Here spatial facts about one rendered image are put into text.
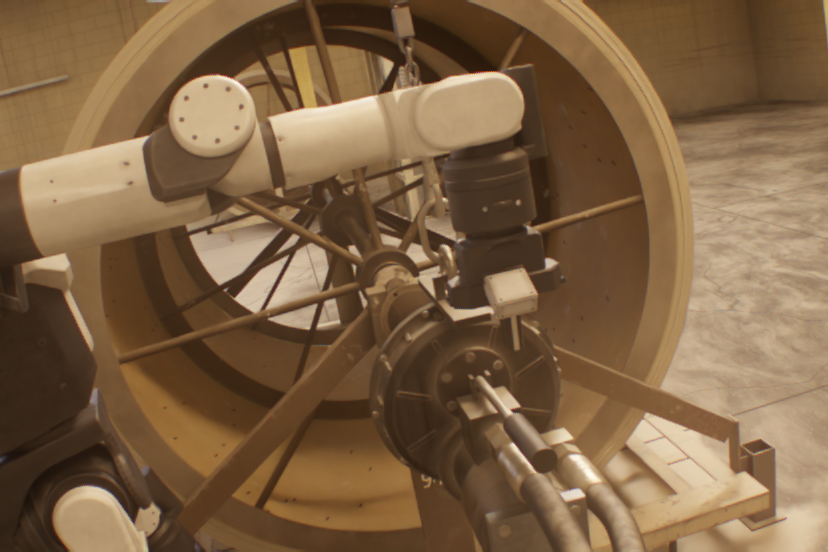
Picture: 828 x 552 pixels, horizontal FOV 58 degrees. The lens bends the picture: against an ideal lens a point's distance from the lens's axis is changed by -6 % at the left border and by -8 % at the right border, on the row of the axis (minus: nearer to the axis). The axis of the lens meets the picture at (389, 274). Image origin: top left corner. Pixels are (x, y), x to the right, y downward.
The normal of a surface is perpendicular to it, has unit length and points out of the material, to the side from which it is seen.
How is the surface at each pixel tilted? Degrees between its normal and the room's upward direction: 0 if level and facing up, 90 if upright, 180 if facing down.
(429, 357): 90
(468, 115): 90
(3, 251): 123
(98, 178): 68
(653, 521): 0
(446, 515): 90
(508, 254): 90
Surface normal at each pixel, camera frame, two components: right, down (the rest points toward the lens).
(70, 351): 0.96, -0.15
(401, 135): -0.48, 0.44
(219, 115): 0.13, -0.18
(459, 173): -0.66, 0.31
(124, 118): 0.15, 0.21
